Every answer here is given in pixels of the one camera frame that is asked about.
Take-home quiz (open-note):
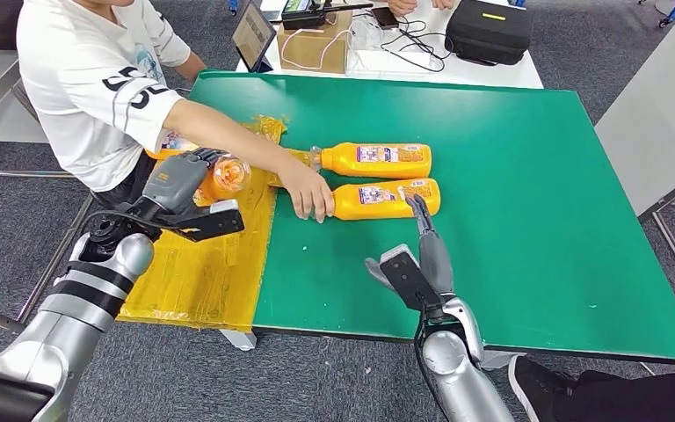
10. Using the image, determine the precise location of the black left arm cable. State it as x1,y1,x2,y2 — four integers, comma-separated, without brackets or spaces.
81,208,199,240

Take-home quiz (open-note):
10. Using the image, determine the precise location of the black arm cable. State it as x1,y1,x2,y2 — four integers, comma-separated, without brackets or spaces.
81,208,199,240
413,316,452,422

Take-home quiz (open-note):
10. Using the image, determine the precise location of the black smartphone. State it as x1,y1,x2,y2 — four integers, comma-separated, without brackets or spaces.
371,6,401,32

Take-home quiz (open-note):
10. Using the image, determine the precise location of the orange detergent bottle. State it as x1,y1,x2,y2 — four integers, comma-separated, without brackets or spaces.
309,142,433,180
192,153,253,207
328,178,442,222
143,130,200,163

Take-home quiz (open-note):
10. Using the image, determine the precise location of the white table foot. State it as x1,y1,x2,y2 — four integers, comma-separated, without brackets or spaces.
476,349,528,372
220,329,258,353

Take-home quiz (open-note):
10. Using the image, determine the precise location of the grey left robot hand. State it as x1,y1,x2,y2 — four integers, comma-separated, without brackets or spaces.
142,147,231,216

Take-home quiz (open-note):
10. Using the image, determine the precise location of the person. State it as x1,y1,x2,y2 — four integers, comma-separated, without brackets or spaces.
507,355,675,422
16,0,337,224
387,0,456,17

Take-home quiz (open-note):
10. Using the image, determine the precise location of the yellow film patch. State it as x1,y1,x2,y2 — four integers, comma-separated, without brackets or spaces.
267,148,316,189

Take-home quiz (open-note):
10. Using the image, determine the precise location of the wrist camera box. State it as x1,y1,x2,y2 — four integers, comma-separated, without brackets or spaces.
378,243,448,314
159,199,246,244

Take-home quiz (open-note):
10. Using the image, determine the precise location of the yellow taped board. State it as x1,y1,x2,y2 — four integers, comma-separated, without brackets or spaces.
117,115,288,333

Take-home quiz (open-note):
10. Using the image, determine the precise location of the blue wheeled frame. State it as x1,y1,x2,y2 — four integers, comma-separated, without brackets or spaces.
637,0,675,30

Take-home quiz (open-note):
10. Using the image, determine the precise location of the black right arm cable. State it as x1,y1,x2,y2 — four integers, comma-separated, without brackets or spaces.
413,316,452,422

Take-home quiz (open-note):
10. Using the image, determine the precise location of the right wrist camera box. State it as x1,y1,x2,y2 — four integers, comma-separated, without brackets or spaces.
378,243,448,314

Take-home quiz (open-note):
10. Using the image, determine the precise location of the clear plastic box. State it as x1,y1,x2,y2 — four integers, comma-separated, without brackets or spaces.
345,16,439,78

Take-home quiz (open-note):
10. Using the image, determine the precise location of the black radio device with antenna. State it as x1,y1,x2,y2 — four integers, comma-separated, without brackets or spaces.
280,0,374,32

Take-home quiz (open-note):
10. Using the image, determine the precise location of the white table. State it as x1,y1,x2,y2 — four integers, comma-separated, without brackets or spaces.
236,0,544,91

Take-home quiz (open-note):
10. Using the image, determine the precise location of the white cable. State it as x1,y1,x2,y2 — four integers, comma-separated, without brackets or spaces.
280,27,351,72

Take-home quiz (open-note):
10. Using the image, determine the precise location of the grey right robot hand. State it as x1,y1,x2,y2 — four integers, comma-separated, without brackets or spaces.
365,194,455,296

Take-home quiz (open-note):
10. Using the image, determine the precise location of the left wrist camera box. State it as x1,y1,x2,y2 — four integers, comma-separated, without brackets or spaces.
159,199,246,244

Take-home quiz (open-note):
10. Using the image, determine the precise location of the dark tablet with stand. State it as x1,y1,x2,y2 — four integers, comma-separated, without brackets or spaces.
231,0,278,75

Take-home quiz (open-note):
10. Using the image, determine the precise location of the brown cardboard box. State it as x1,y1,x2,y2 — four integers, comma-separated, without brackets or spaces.
277,11,354,76

